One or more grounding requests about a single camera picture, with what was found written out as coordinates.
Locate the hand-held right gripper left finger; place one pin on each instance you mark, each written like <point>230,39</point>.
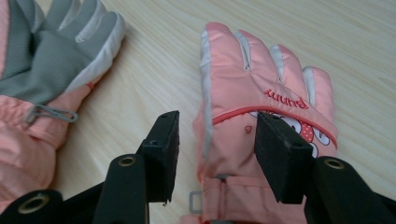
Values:
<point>163,155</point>

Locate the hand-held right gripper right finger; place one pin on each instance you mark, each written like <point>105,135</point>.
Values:
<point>281,158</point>

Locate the pink padded winter glove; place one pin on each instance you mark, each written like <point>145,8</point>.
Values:
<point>46,62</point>
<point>232,77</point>

